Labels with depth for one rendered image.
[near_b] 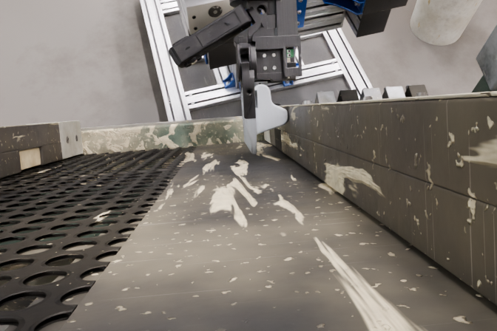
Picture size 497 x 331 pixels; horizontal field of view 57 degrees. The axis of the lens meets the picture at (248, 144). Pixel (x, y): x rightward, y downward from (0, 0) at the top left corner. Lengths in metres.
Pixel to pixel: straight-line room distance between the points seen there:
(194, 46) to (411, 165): 0.42
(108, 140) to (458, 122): 0.90
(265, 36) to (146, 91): 1.69
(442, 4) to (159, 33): 1.31
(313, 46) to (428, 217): 1.93
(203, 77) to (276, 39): 1.41
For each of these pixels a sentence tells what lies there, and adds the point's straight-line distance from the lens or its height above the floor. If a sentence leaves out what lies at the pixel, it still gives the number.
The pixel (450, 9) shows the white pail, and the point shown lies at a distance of 2.41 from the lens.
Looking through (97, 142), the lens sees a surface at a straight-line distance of 1.04.
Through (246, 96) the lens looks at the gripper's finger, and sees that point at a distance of 0.58.
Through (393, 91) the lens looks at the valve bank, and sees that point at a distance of 1.29.
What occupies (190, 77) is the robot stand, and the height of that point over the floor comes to 0.21.
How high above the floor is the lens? 1.73
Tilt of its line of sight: 59 degrees down
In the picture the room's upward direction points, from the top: straight up
